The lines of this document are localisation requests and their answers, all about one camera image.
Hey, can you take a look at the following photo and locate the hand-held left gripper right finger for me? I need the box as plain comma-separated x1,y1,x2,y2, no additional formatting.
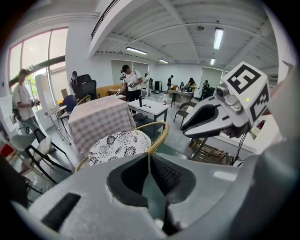
150,152,258,240

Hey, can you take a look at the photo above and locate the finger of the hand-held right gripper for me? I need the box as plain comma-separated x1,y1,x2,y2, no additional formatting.
181,105,234,139
186,97,222,127

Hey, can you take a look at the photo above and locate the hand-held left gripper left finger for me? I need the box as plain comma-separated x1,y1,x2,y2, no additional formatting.
10,152,166,240

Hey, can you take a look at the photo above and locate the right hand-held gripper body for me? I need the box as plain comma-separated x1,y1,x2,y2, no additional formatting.
213,61,270,139

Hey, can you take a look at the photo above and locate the gold chair with floral cushion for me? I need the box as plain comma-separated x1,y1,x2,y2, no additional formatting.
74,120,170,173

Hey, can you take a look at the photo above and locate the person's right forearm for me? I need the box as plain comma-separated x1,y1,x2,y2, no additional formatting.
267,77,285,117

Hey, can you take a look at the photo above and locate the olive metal chair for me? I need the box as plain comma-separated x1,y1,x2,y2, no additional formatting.
173,101,197,130

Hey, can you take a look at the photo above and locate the white chair with black legs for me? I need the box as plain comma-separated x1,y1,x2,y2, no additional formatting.
10,127,74,185

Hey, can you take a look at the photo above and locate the black office chair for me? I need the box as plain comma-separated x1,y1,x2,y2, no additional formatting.
73,74,98,101

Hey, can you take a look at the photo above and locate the wooden pallet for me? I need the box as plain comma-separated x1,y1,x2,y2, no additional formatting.
189,137,235,166

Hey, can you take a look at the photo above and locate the grey desk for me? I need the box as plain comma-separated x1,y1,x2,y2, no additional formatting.
170,90,195,108

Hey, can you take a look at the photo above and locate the white rectangular table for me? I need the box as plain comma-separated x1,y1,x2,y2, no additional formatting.
127,98,169,132

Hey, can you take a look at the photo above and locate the checkered tablecloth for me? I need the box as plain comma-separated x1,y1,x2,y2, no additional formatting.
67,95,137,154

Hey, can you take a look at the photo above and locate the orange sofa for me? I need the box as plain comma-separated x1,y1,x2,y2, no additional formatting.
95,85,123,98

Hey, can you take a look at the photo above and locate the small round white table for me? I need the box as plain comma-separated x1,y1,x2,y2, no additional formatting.
44,105,71,145

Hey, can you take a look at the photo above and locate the tall white cabinet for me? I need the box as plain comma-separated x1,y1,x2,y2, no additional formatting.
34,74,54,110

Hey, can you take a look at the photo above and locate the large window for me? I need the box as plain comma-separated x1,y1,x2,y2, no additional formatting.
8,27,69,111

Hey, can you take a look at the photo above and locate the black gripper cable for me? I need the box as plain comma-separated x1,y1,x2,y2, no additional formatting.
230,131,247,166

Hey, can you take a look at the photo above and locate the gold wire chair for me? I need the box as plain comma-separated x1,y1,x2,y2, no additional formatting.
75,94,91,106

